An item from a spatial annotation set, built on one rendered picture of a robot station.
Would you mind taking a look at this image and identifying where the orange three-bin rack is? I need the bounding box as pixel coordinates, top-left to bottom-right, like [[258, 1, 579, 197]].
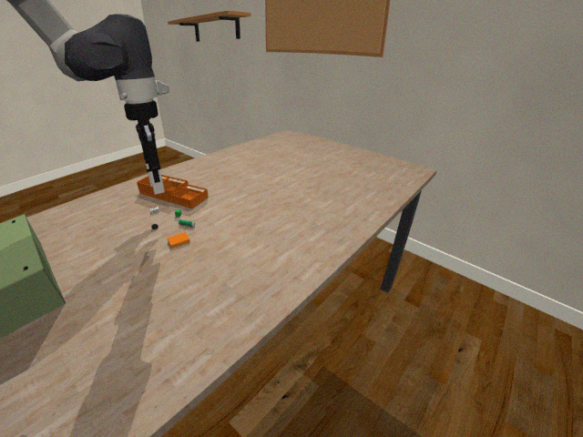
[[137, 175, 209, 208]]

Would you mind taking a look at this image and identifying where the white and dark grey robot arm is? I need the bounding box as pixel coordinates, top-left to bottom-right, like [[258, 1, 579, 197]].
[[6, 0, 169, 104]]

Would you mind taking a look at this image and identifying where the green aa battery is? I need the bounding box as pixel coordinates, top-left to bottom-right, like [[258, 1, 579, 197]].
[[179, 219, 195, 227]]

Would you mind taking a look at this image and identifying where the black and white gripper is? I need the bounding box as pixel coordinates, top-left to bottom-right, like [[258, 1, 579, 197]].
[[124, 100, 165, 195]]

